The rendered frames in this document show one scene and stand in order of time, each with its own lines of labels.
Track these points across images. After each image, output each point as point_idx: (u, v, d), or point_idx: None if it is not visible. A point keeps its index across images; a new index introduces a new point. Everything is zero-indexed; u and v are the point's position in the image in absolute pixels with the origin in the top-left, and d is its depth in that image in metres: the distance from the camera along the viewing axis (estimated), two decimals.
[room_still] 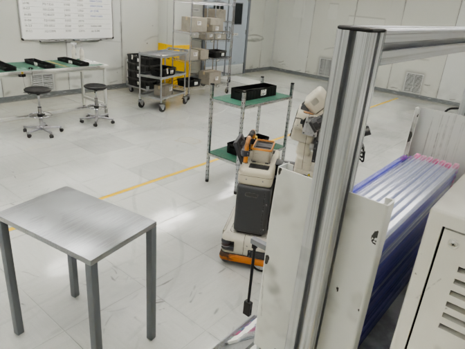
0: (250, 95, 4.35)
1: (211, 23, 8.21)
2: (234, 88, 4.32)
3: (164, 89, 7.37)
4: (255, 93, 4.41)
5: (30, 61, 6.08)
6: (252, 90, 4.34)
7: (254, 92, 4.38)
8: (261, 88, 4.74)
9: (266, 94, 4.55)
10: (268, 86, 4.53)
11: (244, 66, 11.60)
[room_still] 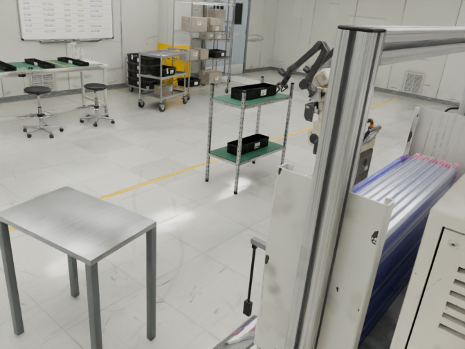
0: (250, 95, 4.35)
1: (211, 23, 8.21)
2: (234, 88, 4.32)
3: (164, 89, 7.37)
4: (255, 93, 4.41)
5: (30, 61, 6.08)
6: (252, 90, 4.34)
7: (254, 92, 4.38)
8: (261, 88, 4.74)
9: (266, 94, 4.55)
10: (268, 86, 4.53)
11: (244, 66, 11.60)
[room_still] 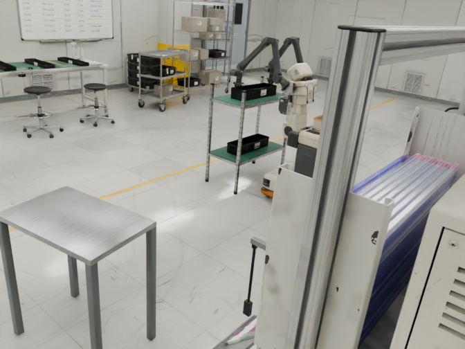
0: (250, 95, 4.35)
1: (211, 23, 8.21)
2: (234, 88, 4.32)
3: (164, 89, 7.37)
4: (255, 93, 4.41)
5: (30, 61, 6.08)
6: (252, 90, 4.34)
7: (254, 92, 4.38)
8: (261, 88, 4.74)
9: (266, 94, 4.55)
10: (268, 86, 4.53)
11: None
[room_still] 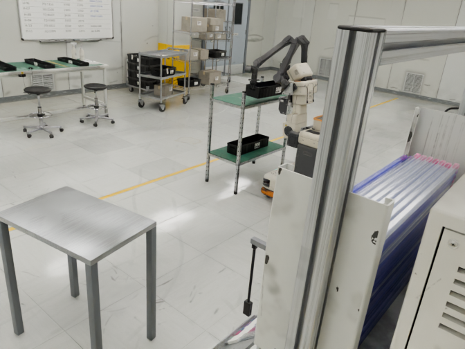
0: (265, 93, 4.21)
1: (211, 23, 8.21)
2: (250, 85, 4.18)
3: (164, 89, 7.37)
4: (270, 90, 4.27)
5: (30, 61, 6.08)
6: (267, 87, 4.20)
7: (269, 89, 4.24)
8: (275, 84, 4.60)
9: (281, 91, 4.41)
10: None
11: (244, 66, 11.60)
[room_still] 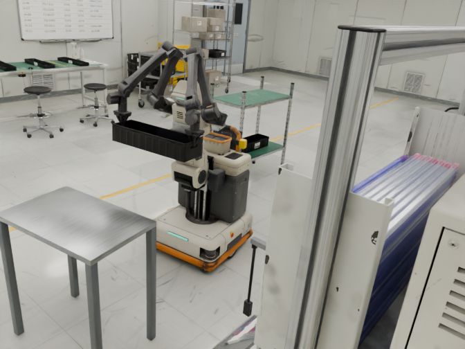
0: None
1: (211, 23, 8.21)
2: (190, 143, 2.42)
3: (164, 89, 7.37)
4: (174, 138, 2.62)
5: (30, 61, 6.08)
6: (184, 135, 2.59)
7: (178, 138, 2.61)
8: (117, 133, 2.63)
9: None
10: (149, 124, 2.70)
11: (244, 66, 11.60)
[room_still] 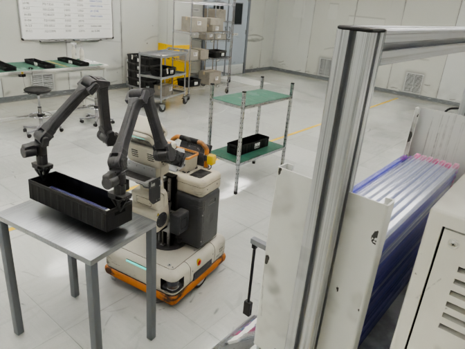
0: None
1: (211, 23, 8.21)
2: (114, 209, 2.00)
3: (164, 89, 7.37)
4: (102, 197, 2.20)
5: (30, 61, 6.08)
6: None
7: (106, 197, 2.18)
8: (34, 191, 2.21)
9: (78, 192, 2.29)
10: (75, 179, 2.27)
11: (244, 66, 11.60)
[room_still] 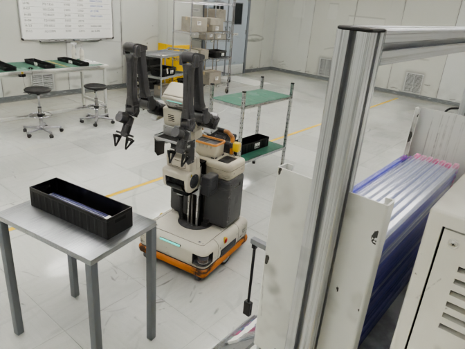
0: (116, 212, 2.18)
1: (211, 23, 8.21)
2: (114, 217, 2.01)
3: (164, 89, 7.37)
4: (102, 203, 2.21)
5: (30, 61, 6.08)
6: (113, 201, 2.17)
7: (107, 203, 2.20)
8: (35, 199, 2.22)
9: (79, 199, 2.31)
10: (76, 185, 2.29)
11: (244, 66, 11.60)
